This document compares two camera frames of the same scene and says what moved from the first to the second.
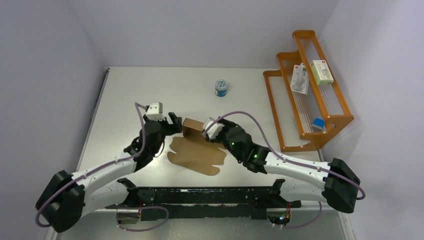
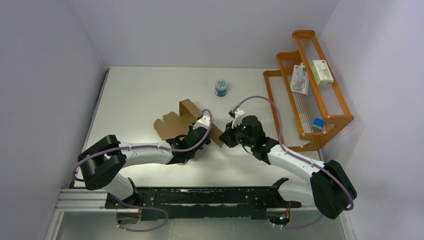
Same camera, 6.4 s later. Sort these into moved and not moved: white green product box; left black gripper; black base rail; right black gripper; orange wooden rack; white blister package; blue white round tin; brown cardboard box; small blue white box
Moved: right black gripper; left black gripper; brown cardboard box
Not moved: small blue white box; white blister package; orange wooden rack; white green product box; black base rail; blue white round tin
